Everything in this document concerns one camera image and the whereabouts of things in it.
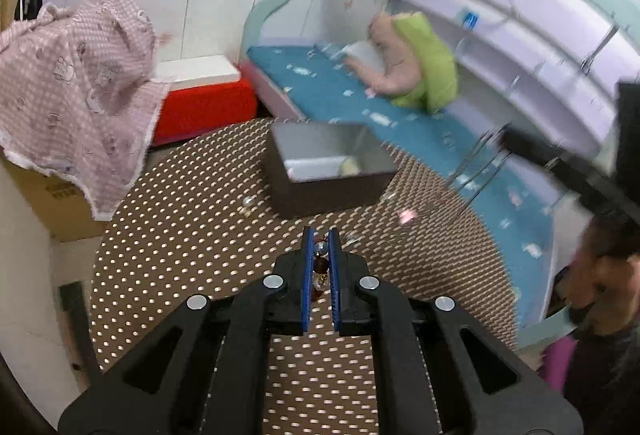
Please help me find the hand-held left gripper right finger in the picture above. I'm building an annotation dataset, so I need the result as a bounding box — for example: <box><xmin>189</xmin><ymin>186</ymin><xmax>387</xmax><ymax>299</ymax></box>
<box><xmin>328</xmin><ymin>229</ymin><xmax>583</xmax><ymax>435</ymax></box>

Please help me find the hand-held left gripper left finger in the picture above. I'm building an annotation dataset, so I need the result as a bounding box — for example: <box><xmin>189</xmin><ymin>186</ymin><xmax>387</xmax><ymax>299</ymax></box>
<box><xmin>59</xmin><ymin>226</ymin><xmax>316</xmax><ymax>435</ymax></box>

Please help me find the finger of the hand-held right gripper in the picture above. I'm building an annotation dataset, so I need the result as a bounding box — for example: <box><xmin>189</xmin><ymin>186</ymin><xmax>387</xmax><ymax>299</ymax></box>
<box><xmin>500</xmin><ymin>125</ymin><xmax>596</xmax><ymax>188</ymax></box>

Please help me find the brown bead bracelet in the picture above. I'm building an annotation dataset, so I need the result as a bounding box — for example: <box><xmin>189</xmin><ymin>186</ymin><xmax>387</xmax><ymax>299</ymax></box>
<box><xmin>312</xmin><ymin>230</ymin><xmax>331</xmax><ymax>302</ymax></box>

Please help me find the silver chain necklace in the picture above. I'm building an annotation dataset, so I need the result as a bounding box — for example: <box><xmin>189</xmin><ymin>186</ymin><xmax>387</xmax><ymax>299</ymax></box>
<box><xmin>447</xmin><ymin>128</ymin><xmax>513</xmax><ymax>211</ymax></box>

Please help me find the grey metal box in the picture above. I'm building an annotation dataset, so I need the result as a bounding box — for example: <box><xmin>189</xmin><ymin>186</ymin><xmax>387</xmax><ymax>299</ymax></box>
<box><xmin>265</xmin><ymin>122</ymin><xmax>398</xmax><ymax>219</ymax></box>

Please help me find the person's right hand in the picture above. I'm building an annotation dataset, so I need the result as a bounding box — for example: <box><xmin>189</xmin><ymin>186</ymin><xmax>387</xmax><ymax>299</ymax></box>
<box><xmin>570</xmin><ymin>222</ymin><xmax>640</xmax><ymax>331</ymax></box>

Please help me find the round polka-dot table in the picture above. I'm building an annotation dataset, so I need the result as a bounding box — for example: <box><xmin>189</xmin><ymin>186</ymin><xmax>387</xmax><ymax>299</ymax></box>
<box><xmin>89</xmin><ymin>118</ymin><xmax>518</xmax><ymax>435</ymax></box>

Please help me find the green blanket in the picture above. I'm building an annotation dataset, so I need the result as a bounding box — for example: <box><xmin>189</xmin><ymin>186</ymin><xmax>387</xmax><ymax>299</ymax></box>
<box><xmin>390</xmin><ymin>12</ymin><xmax>461</xmax><ymax>113</ymax></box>

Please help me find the pink padded coat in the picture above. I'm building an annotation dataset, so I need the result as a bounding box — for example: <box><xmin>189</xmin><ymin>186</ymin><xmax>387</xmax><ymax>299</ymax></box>
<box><xmin>345</xmin><ymin>12</ymin><xmax>426</xmax><ymax>96</ymax></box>

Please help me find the teal bunk bed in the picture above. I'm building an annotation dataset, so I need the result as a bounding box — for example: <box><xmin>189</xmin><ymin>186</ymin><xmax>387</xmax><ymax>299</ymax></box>
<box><xmin>239</xmin><ymin>44</ymin><xmax>566</xmax><ymax>331</ymax></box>

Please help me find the white pillow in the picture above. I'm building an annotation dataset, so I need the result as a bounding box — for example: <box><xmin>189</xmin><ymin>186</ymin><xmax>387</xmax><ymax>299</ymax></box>
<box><xmin>342</xmin><ymin>41</ymin><xmax>386</xmax><ymax>75</ymax></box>

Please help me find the red storage box white lid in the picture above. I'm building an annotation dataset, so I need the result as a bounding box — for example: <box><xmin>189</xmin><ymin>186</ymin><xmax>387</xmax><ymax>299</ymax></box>
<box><xmin>150</xmin><ymin>55</ymin><xmax>258</xmax><ymax>146</ymax></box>

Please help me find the magenta object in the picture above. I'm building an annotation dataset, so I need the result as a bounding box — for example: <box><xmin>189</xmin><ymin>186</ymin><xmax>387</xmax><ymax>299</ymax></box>
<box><xmin>542</xmin><ymin>335</ymin><xmax>577</xmax><ymax>391</ymax></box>

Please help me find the cardboard box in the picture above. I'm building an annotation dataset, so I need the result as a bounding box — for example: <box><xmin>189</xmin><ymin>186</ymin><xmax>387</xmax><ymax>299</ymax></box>
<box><xmin>2</xmin><ymin>160</ymin><xmax>108</xmax><ymax>243</ymax></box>

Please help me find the pink checked cloth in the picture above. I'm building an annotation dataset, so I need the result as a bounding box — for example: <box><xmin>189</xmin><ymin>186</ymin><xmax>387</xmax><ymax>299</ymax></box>
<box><xmin>0</xmin><ymin>0</ymin><xmax>171</xmax><ymax>222</ymax></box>

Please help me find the lilac wall shelf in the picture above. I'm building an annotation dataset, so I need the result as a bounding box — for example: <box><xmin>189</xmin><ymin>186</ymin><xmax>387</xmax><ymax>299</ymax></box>
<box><xmin>390</xmin><ymin>0</ymin><xmax>640</xmax><ymax>151</ymax></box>

